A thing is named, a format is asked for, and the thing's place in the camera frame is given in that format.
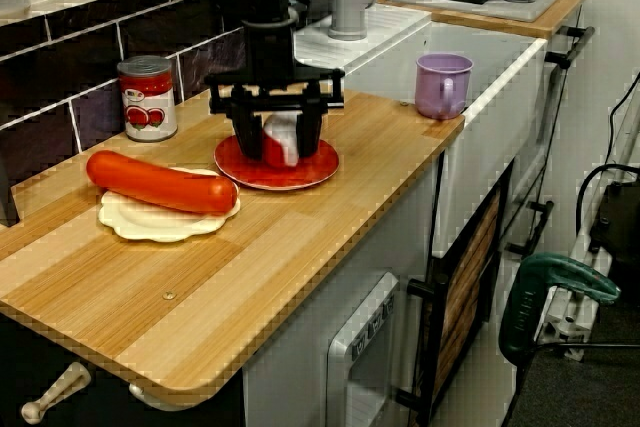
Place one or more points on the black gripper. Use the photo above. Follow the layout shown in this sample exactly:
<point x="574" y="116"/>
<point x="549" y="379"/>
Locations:
<point x="270" y="52"/>

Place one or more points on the red white cheese wedge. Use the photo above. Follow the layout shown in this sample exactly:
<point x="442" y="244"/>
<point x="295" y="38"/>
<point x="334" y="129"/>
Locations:
<point x="280" y="147"/>

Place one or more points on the purple plastic cup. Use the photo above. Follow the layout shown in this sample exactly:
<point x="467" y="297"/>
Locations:
<point x="430" y="87"/>

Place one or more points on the red round plate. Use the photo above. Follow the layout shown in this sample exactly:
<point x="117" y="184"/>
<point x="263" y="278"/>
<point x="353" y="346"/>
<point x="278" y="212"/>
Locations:
<point x="320" y="169"/>

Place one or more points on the tomato soup can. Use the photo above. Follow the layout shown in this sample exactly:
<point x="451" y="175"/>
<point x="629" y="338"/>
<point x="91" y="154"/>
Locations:
<point x="147" y="102"/>

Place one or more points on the white toy kitchen cabinet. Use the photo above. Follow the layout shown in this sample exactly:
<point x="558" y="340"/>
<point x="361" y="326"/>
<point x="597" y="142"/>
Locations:
<point x="480" y="157"/>

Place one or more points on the grey dispenser panel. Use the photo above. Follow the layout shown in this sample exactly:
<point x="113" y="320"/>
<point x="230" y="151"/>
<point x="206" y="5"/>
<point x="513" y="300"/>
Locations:
<point x="345" y="342"/>

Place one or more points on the wood print oven door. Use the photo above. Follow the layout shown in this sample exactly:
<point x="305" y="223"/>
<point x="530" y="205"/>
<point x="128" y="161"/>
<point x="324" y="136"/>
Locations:
<point x="465" y="297"/>

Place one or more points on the narrow dark grey upright panel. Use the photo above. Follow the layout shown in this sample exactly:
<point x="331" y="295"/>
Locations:
<point x="7" y="172"/>

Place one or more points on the cream cabinet knob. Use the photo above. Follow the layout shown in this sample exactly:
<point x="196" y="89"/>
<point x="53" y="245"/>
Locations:
<point x="55" y="392"/>

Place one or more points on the black box device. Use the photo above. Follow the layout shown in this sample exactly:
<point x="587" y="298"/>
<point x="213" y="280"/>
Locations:
<point x="620" y="227"/>

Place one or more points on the aluminium extrusion frame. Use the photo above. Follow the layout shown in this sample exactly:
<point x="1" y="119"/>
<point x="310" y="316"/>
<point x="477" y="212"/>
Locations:
<point x="560" y="327"/>

